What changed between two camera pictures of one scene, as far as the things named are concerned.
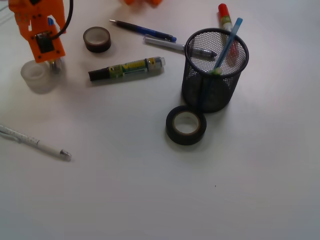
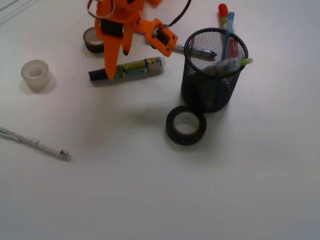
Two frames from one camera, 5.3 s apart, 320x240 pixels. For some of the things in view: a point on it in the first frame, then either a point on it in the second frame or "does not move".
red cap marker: (227, 24) does not move
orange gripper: (32, 18) to (116, 21)
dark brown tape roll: (97, 39) does not move
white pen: (49, 148) does not move
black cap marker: (148, 64) does not move
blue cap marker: (57, 63) to (226, 67)
